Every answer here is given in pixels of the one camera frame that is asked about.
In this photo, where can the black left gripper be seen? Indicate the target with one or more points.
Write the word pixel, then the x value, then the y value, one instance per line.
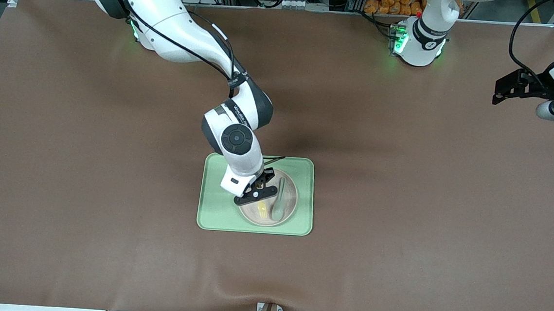
pixel 538 84

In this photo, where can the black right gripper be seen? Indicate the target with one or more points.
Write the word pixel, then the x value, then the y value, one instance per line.
pixel 267 175

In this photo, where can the yellow plastic fork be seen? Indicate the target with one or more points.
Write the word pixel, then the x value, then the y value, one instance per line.
pixel 262 211

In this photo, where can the beige round plate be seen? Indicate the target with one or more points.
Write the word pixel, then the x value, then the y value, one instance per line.
pixel 291 200

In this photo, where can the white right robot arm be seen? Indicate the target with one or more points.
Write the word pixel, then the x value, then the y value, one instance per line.
pixel 169 16

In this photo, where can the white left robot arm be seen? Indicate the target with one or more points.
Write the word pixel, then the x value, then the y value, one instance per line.
pixel 424 39

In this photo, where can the grey-green plastic spoon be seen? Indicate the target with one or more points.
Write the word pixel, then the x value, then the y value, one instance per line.
pixel 278 211

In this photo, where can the light green rectangular tray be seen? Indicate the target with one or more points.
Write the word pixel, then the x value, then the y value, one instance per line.
pixel 209 214

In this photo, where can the brown table mat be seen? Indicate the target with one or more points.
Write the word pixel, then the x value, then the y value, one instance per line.
pixel 398 232

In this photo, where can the orange toy bread pile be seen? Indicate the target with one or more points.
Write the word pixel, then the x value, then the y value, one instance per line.
pixel 390 0

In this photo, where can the white terminal block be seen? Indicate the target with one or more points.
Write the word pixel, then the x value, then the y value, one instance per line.
pixel 297 3

